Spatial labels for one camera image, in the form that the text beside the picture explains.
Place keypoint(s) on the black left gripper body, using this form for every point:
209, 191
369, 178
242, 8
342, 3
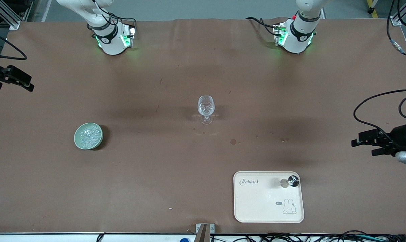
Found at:
398, 134

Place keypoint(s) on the steel double jigger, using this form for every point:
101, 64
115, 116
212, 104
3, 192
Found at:
293, 181

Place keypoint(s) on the clear single ice cube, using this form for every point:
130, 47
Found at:
206, 108

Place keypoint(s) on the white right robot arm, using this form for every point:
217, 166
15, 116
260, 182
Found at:
112, 43

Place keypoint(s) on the pile of clear ice cubes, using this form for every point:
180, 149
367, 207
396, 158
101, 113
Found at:
88, 136

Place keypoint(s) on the clear stemmed wine glass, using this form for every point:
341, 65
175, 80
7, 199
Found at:
206, 107

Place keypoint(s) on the green ceramic bowl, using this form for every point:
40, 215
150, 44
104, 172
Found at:
77, 140

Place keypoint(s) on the cream tray with rabbit print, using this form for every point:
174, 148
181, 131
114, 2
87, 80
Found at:
263, 201

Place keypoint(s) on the black caster wheel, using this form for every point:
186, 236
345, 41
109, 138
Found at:
371, 10

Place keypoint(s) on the brown table cover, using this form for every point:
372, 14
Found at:
155, 168

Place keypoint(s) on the aluminium frame profile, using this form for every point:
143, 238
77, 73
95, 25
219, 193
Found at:
396, 22
12, 23

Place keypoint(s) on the white table edge rail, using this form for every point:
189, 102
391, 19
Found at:
38, 238

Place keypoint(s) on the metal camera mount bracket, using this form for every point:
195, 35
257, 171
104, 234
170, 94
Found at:
202, 233

